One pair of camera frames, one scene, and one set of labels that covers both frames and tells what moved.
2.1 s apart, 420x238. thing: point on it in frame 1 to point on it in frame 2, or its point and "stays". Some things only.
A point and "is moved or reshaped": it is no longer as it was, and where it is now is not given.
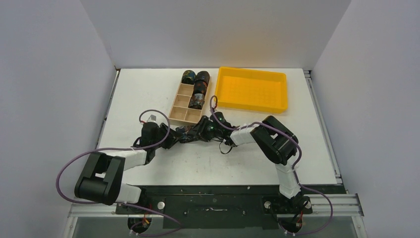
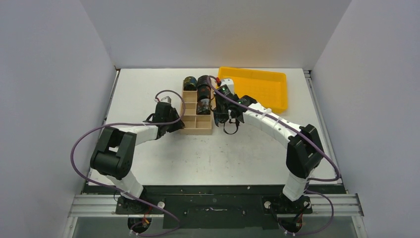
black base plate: x=222 y=207 stays
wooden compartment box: x=180 y=113 is moved or reshaped
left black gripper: x=172 y=139 to x=179 y=125
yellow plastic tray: x=251 y=90 stays
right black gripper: x=201 y=128 to x=222 y=108
